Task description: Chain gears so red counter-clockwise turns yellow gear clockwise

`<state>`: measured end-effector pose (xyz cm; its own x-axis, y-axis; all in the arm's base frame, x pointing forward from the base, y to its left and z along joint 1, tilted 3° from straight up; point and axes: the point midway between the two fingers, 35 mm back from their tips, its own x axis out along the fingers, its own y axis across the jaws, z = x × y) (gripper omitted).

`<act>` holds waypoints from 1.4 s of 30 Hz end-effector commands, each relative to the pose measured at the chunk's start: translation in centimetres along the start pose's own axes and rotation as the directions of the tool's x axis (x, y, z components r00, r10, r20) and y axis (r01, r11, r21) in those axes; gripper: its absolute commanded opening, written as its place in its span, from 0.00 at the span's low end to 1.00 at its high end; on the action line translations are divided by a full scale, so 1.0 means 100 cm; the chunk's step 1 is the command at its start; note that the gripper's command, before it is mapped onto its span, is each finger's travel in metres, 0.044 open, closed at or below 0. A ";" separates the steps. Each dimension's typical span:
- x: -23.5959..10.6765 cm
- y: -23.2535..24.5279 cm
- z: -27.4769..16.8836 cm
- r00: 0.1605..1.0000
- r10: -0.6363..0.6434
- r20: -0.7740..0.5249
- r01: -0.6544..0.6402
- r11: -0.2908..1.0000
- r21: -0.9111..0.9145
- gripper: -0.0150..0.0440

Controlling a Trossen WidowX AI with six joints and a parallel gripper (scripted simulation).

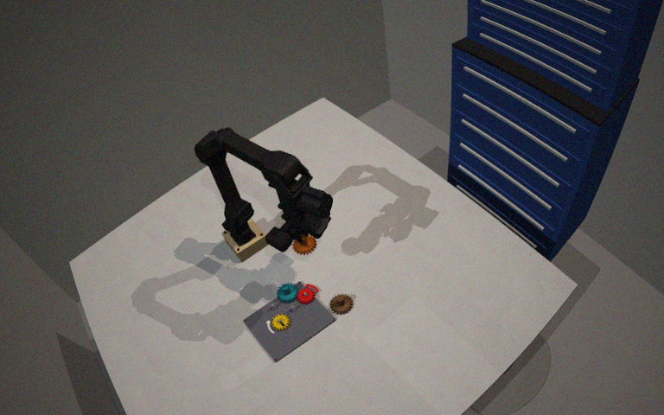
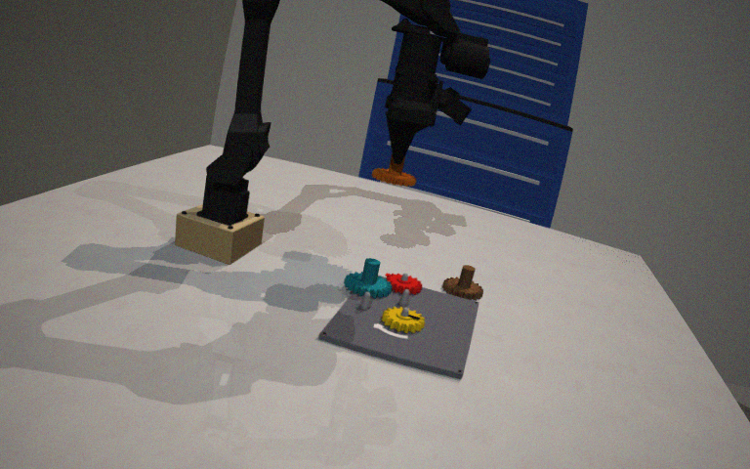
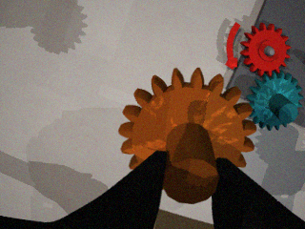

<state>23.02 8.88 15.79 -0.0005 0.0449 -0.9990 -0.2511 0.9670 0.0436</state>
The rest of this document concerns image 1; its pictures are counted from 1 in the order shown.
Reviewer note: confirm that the orange gear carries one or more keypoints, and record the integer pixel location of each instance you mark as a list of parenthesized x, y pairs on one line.
[(308, 245)]

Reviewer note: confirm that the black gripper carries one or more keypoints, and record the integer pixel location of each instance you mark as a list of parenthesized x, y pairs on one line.
[(282, 238)]

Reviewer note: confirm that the yellow gear with black stripe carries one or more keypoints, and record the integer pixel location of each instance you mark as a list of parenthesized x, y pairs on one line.
[(281, 325)]

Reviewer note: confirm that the teal gear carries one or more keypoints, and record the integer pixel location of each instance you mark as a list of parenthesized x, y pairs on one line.
[(287, 292)]

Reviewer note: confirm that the brown gear with handle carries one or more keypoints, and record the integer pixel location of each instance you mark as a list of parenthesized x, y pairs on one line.
[(341, 303)]

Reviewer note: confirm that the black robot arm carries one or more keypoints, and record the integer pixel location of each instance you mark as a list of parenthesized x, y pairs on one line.
[(279, 168)]

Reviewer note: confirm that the red gear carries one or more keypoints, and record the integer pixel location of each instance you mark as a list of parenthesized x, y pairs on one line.
[(305, 299)]

